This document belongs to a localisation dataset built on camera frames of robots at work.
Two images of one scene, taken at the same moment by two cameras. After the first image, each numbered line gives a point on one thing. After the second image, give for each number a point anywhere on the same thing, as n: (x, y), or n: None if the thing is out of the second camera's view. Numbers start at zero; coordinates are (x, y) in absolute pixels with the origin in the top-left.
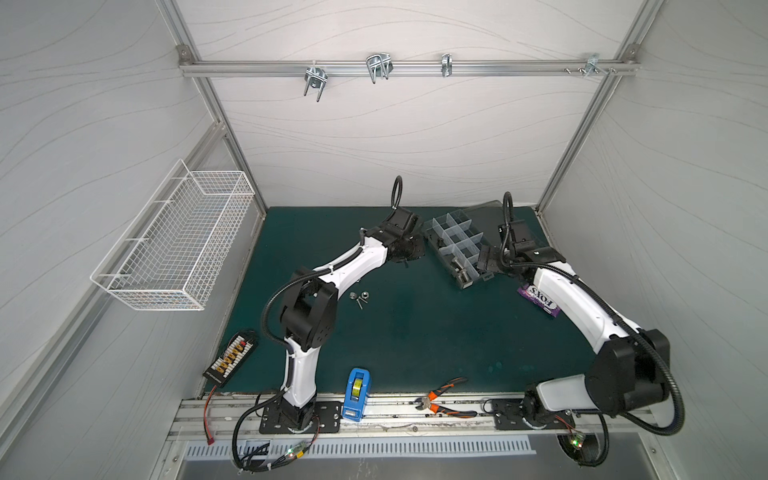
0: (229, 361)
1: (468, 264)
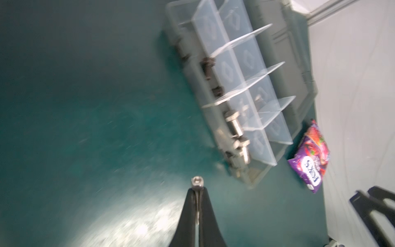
0: None
1: (250, 65)
